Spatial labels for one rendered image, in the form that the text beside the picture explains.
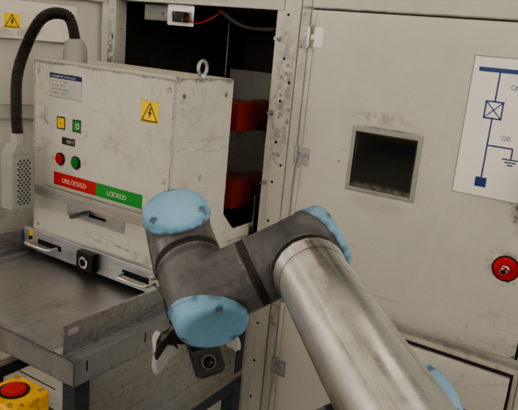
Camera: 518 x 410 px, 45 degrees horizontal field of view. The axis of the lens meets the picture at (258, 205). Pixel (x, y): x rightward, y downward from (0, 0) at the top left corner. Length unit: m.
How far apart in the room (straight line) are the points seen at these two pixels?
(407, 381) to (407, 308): 1.11
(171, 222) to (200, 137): 0.73
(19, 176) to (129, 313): 0.51
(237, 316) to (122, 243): 0.89
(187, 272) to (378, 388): 0.35
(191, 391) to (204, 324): 0.98
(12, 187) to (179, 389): 0.67
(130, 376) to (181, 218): 0.73
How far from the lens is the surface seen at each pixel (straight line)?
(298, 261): 0.70
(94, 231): 1.70
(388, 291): 1.62
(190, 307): 0.76
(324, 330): 0.59
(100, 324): 1.39
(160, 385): 1.61
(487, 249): 1.52
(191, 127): 1.51
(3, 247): 1.89
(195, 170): 1.55
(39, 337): 1.43
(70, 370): 1.35
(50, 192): 1.74
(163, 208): 0.85
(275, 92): 1.71
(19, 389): 1.14
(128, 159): 1.57
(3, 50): 2.02
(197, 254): 0.80
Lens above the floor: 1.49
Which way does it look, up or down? 14 degrees down
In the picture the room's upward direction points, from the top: 5 degrees clockwise
